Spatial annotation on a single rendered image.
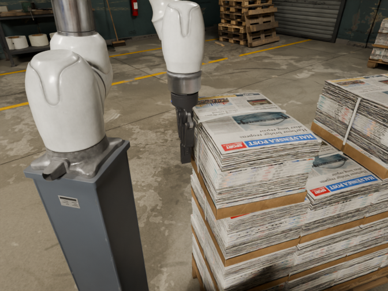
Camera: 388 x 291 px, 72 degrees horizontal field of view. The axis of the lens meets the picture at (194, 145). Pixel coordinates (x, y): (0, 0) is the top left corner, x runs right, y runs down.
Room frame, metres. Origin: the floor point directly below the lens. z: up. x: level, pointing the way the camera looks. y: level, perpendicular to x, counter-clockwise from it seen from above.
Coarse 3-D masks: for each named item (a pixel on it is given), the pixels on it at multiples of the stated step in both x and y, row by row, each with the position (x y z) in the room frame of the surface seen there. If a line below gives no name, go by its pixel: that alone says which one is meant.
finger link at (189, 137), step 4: (188, 124) 0.63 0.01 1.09; (188, 128) 0.64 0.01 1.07; (192, 128) 0.64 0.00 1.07; (188, 132) 0.64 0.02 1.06; (192, 132) 0.65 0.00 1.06; (188, 136) 0.65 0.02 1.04; (192, 136) 0.65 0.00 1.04; (184, 140) 0.66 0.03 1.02; (188, 140) 0.65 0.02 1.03; (192, 140) 0.66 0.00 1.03; (184, 144) 0.66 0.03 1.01; (188, 144) 0.66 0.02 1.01; (192, 144) 0.66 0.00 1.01
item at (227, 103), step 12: (204, 96) 0.90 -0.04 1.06; (216, 96) 0.90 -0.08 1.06; (228, 96) 0.90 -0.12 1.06; (240, 96) 0.90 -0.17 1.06; (252, 96) 0.90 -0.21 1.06; (264, 96) 0.91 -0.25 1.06; (192, 108) 0.80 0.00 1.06; (204, 108) 0.80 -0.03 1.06; (216, 108) 0.80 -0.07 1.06; (228, 108) 0.80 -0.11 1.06; (240, 108) 0.80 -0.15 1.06; (252, 108) 0.80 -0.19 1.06; (264, 108) 0.80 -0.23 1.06; (192, 156) 0.80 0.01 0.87
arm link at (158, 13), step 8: (152, 0) 0.81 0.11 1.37; (160, 0) 0.80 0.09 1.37; (168, 0) 0.81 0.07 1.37; (176, 0) 0.82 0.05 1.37; (152, 8) 0.82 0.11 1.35; (160, 8) 0.80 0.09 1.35; (152, 16) 0.82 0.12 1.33; (160, 16) 0.79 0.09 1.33; (160, 24) 0.79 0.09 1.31; (160, 32) 0.79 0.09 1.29
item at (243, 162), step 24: (264, 120) 0.72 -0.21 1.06; (288, 120) 0.72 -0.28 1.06; (216, 144) 0.57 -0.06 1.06; (240, 144) 0.57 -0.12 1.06; (264, 144) 0.57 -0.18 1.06; (288, 144) 0.58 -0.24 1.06; (312, 144) 0.60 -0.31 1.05; (216, 168) 0.55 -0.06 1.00; (240, 168) 0.55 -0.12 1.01; (264, 168) 0.57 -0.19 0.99; (288, 168) 0.59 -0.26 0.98; (216, 192) 0.54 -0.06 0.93; (240, 192) 0.55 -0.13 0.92; (264, 192) 0.57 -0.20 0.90; (288, 192) 0.59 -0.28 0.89
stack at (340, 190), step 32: (320, 160) 0.84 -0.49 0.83; (352, 160) 0.84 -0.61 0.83; (320, 192) 0.66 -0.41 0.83; (352, 192) 0.68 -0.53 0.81; (384, 192) 0.74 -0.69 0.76; (192, 224) 0.86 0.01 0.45; (224, 224) 0.56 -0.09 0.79; (256, 224) 0.57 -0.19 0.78; (288, 224) 0.60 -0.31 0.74; (320, 224) 0.65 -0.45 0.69; (384, 224) 0.75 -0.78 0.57; (224, 256) 0.55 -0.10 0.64; (288, 256) 0.62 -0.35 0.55; (320, 256) 0.67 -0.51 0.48; (384, 256) 0.79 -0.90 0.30; (224, 288) 0.54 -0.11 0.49; (288, 288) 0.63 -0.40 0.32; (320, 288) 0.69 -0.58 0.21
